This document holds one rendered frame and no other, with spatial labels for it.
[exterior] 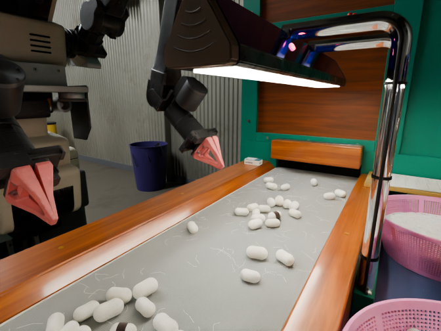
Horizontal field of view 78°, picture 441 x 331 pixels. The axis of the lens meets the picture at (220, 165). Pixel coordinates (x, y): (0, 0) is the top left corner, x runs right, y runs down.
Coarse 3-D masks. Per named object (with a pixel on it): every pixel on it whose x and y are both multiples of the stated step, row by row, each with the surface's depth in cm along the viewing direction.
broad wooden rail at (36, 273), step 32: (192, 192) 72; (224, 192) 77; (96, 224) 54; (128, 224) 54; (160, 224) 57; (32, 256) 43; (64, 256) 43; (96, 256) 45; (0, 288) 36; (32, 288) 37; (0, 320) 34
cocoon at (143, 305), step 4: (136, 300) 35; (140, 300) 35; (144, 300) 35; (148, 300) 35; (136, 304) 35; (140, 304) 35; (144, 304) 34; (148, 304) 34; (152, 304) 34; (136, 308) 35; (140, 308) 34; (144, 308) 34; (148, 308) 34; (152, 308) 34; (140, 312) 34; (144, 312) 34; (148, 312) 34; (152, 312) 34; (144, 316) 34; (148, 316) 34
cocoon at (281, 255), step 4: (276, 252) 46; (280, 252) 46; (284, 252) 45; (276, 256) 46; (280, 256) 45; (284, 256) 45; (288, 256) 44; (292, 256) 45; (280, 260) 45; (284, 260) 44; (288, 260) 44; (292, 260) 44; (288, 264) 44; (292, 264) 44
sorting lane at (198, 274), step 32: (256, 192) 80; (288, 192) 80; (320, 192) 80; (224, 224) 60; (288, 224) 60; (320, 224) 60; (128, 256) 48; (160, 256) 48; (192, 256) 48; (224, 256) 48; (64, 288) 39; (96, 288) 40; (160, 288) 40; (192, 288) 40; (224, 288) 40; (256, 288) 40; (288, 288) 40; (32, 320) 34; (64, 320) 34; (128, 320) 34; (192, 320) 34; (224, 320) 34; (256, 320) 34
